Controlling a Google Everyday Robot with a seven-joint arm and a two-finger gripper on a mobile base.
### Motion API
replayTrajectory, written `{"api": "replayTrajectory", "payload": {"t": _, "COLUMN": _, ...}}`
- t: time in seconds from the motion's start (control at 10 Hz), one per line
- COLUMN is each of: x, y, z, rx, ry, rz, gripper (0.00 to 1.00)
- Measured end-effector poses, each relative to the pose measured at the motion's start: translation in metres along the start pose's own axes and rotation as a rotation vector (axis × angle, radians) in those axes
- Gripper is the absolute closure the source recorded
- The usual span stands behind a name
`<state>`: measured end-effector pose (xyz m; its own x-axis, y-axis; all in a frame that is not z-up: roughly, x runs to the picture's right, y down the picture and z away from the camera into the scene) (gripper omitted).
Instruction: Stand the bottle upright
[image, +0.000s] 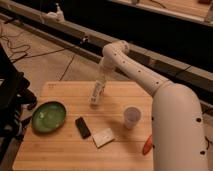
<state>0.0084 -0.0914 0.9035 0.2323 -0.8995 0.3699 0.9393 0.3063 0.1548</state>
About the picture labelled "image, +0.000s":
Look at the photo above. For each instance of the metal rail beam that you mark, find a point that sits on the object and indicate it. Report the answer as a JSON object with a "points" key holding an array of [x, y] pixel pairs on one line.
{"points": [[183, 40]]}

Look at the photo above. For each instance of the white sponge block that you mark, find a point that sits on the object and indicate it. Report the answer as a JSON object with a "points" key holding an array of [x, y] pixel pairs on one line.
{"points": [[103, 137]]}

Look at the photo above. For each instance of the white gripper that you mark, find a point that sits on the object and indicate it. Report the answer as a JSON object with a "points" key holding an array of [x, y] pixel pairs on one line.
{"points": [[104, 70]]}

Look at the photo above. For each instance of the white object on rail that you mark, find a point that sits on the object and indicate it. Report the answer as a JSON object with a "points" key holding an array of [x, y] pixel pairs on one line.
{"points": [[58, 15]]}

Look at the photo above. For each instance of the black rectangular block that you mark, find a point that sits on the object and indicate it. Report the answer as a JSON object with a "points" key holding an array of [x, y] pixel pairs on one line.
{"points": [[82, 127]]}

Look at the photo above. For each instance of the green bowl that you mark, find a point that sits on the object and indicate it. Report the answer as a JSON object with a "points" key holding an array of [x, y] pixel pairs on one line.
{"points": [[48, 117]]}

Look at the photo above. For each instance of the white bottle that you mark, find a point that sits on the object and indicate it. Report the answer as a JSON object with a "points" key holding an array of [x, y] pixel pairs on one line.
{"points": [[96, 93]]}

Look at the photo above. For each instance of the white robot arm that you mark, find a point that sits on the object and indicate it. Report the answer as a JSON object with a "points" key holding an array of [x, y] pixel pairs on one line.
{"points": [[177, 127]]}

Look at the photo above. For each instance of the black chair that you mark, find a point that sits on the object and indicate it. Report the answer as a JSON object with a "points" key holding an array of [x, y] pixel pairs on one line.
{"points": [[14, 93]]}

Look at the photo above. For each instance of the orange carrot toy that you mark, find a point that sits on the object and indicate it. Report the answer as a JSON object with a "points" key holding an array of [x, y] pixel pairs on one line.
{"points": [[147, 146]]}

